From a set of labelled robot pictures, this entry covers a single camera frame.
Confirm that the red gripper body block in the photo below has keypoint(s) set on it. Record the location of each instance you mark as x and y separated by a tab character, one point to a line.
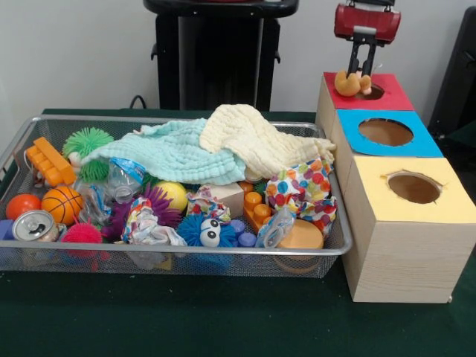
368	22

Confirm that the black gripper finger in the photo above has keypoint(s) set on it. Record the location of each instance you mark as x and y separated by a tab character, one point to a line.
354	59
369	61

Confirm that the brown plush toy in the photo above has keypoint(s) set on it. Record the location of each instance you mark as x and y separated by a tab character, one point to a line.
347	86

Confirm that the cream muslin cloth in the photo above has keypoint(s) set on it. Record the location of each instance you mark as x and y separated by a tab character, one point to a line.
253	137

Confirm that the wooden box with three holes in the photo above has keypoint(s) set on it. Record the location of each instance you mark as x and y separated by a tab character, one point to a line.
409	253

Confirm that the black flat panel stand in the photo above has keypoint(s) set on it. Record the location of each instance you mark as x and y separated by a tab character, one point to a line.
457	74

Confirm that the crumpled polka dot paper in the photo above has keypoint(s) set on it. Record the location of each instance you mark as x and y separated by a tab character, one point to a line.
301	189

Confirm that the mint green muslin cloth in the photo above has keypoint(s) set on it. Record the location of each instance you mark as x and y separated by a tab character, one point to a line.
178	152

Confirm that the blue spiky ball with eyes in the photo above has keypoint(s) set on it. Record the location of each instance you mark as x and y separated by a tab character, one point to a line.
208	232

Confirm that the green spiky rubber ball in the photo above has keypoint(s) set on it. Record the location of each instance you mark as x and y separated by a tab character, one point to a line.
87	143

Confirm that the dark green tablecloth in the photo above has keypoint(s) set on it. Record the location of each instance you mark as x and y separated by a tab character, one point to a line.
186	316

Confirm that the orange toy building brick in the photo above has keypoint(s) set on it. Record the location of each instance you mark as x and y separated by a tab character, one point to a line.
50	161

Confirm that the pink spiky rubber ball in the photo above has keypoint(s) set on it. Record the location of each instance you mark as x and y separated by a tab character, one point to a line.
82	234

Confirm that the small orange basketball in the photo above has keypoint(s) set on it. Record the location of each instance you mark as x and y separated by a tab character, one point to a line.
61	204

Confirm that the silver drink can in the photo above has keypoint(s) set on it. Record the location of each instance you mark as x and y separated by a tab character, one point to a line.
33	225

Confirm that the smooth orange-red ball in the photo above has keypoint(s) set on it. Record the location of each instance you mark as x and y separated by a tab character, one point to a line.
22	206

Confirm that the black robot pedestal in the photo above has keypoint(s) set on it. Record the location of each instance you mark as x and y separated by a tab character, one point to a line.
223	67

